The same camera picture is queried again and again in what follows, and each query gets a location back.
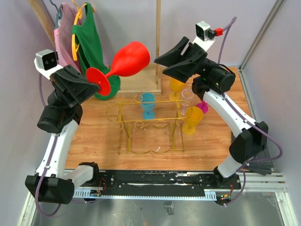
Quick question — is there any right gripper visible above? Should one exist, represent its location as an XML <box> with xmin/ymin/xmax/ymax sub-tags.
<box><xmin>154</xmin><ymin>37</ymin><xmax>218</xmax><ymax>83</ymax></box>

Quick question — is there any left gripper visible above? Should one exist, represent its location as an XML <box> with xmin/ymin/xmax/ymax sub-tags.
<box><xmin>48</xmin><ymin>65</ymin><xmax>103</xmax><ymax>109</ymax></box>

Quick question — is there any red plastic wine glass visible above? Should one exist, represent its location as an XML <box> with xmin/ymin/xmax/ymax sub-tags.
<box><xmin>86</xmin><ymin>41</ymin><xmax>151</xmax><ymax>96</ymax></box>

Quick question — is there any blue plastic wine glass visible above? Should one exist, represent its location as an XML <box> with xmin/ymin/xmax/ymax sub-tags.
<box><xmin>139</xmin><ymin>93</ymin><xmax>155</xmax><ymax>120</ymax></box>

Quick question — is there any yellow wine glass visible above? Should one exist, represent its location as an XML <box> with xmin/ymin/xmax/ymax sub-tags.
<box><xmin>182</xmin><ymin>106</ymin><xmax>204</xmax><ymax>135</ymax></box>
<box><xmin>169</xmin><ymin>78</ymin><xmax>185</xmax><ymax>101</ymax></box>

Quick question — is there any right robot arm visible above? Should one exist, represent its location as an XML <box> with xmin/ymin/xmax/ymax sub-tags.
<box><xmin>154</xmin><ymin>37</ymin><xmax>269</xmax><ymax>188</ymax></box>

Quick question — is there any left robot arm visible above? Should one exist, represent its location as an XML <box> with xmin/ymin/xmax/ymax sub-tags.
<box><xmin>25</xmin><ymin>65</ymin><xmax>101</xmax><ymax>204</ymax></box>

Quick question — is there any clear plastic wine glass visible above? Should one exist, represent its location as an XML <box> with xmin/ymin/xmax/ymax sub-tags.
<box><xmin>180</xmin><ymin>89</ymin><xmax>194</xmax><ymax>116</ymax></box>

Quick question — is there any wooden clothes rack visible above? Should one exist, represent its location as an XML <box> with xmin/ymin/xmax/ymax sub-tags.
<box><xmin>28</xmin><ymin>0</ymin><xmax>162</xmax><ymax>97</ymax></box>

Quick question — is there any magenta plastic wine glass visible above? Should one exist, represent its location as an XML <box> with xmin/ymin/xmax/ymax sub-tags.
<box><xmin>196</xmin><ymin>100</ymin><xmax>209</xmax><ymax>114</ymax></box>

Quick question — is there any green tank top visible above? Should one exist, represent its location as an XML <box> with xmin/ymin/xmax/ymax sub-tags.
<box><xmin>71</xmin><ymin>2</ymin><xmax>121</xmax><ymax>101</ymax></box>

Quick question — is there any yellow clothes hanger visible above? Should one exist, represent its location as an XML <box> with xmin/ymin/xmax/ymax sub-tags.
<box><xmin>71</xmin><ymin>2</ymin><xmax>99</xmax><ymax>67</ymax></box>

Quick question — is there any pink shirt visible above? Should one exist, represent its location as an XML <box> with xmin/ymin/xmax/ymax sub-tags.
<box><xmin>54</xmin><ymin>2</ymin><xmax>82</xmax><ymax>73</ymax></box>

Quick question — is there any grey clothes hanger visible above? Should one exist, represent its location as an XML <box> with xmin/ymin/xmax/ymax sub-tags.
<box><xmin>49</xmin><ymin>0</ymin><xmax>63</xmax><ymax>29</ymax></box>

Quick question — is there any grey checked cloth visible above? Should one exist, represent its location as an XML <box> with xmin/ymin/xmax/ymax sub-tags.
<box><xmin>246</xmin><ymin>147</ymin><xmax>274</xmax><ymax>175</ymax></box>

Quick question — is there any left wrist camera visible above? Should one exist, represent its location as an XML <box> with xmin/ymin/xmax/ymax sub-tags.
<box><xmin>34</xmin><ymin>49</ymin><xmax>63</xmax><ymax>80</ymax></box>

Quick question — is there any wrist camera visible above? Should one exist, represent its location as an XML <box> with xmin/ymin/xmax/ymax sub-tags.
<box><xmin>192</xmin><ymin>21</ymin><xmax>224</xmax><ymax>51</ymax></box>
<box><xmin>34</xmin><ymin>49</ymin><xmax>63</xmax><ymax>80</ymax></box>

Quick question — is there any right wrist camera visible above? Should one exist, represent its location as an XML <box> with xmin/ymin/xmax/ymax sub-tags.
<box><xmin>192</xmin><ymin>21</ymin><xmax>224</xmax><ymax>51</ymax></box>

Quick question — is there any gold wire glass rack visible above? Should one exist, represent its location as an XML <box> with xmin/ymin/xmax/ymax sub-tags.
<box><xmin>106</xmin><ymin>95</ymin><xmax>186</xmax><ymax>154</ymax></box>

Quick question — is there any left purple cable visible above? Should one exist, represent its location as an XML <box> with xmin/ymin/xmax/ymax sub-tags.
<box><xmin>35</xmin><ymin>70</ymin><xmax>62</xmax><ymax>216</ymax></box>

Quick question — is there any purple cable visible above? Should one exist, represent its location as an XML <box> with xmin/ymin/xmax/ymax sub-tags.
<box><xmin>216</xmin><ymin>16</ymin><xmax>284</xmax><ymax>207</ymax></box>
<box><xmin>35</xmin><ymin>70</ymin><xmax>62</xmax><ymax>216</ymax></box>

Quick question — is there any black mounting base rail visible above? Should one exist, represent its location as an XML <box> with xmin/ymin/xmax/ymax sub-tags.
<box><xmin>74</xmin><ymin>170</ymin><xmax>241</xmax><ymax>199</ymax></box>

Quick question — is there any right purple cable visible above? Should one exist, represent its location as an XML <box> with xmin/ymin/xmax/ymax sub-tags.
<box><xmin>216</xmin><ymin>16</ymin><xmax>284</xmax><ymax>207</ymax></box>

